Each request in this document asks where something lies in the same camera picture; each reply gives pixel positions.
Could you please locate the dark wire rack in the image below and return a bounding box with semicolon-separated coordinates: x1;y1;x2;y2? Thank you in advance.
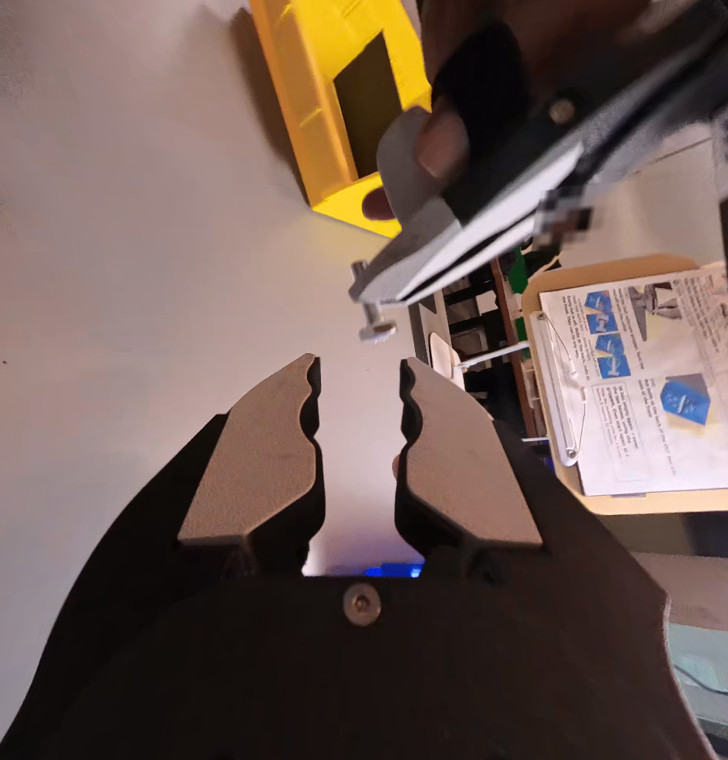
410;249;550;441

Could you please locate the yellow plastic bin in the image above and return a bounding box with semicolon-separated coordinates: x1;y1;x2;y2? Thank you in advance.
248;0;434;239

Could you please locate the silver metal bolt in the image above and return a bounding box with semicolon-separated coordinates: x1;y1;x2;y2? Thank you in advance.
349;260;398;346

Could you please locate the person's left hand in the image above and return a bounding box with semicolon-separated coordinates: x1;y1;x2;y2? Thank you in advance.
363;0;697;220

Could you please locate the tan wooden clipboard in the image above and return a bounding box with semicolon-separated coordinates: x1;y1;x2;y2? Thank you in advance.
520;254;728;516

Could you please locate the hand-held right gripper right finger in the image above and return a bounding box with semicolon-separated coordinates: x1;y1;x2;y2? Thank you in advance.
393;357;544;554

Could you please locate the printed instruction sheet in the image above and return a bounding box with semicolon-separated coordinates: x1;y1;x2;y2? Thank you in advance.
538;266;728;498

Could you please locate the green board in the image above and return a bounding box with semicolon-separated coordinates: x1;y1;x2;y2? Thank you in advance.
505;245;562;360

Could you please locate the pale green sheet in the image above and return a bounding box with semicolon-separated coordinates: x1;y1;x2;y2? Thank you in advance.
667;621;728;744

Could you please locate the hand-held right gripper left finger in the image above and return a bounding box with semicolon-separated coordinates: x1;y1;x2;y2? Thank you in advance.
178;353;327;575

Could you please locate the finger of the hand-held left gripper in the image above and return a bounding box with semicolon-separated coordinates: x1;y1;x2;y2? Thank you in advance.
407;218;542;308
348;142;585;304

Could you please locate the white oval pad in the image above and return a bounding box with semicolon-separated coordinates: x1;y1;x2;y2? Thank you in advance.
427;331;467;391

